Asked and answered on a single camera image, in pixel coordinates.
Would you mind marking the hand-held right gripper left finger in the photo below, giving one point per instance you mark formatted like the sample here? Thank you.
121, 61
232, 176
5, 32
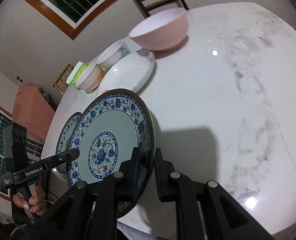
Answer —
135, 162

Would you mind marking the green tissue box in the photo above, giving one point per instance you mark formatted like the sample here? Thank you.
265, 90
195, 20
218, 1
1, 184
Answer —
75, 73

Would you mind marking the bamboo chair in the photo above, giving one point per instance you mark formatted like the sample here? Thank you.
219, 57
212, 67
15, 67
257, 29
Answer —
62, 76

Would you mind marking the wall socket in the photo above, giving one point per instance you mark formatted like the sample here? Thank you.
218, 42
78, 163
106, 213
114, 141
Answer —
19, 79

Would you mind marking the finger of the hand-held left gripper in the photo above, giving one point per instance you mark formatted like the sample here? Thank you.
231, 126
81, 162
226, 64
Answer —
65, 155

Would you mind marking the white ribbed bowl blue print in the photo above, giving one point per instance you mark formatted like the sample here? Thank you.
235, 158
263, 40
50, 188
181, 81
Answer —
110, 55

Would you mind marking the dark cloth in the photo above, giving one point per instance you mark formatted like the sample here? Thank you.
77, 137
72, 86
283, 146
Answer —
49, 101

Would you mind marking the blue floral plate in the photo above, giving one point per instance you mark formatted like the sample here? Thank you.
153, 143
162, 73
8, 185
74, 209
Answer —
112, 122
67, 127

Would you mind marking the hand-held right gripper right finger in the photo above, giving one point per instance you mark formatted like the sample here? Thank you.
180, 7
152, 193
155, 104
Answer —
159, 170

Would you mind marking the pink bowl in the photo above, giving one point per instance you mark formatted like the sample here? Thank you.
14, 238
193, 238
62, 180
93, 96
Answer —
163, 35

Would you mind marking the white plate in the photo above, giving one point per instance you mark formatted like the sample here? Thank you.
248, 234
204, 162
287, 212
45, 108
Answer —
133, 72

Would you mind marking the person's left hand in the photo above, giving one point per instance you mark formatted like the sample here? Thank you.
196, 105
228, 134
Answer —
35, 201

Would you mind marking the person's left forearm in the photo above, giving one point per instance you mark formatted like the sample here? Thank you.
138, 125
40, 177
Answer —
22, 227

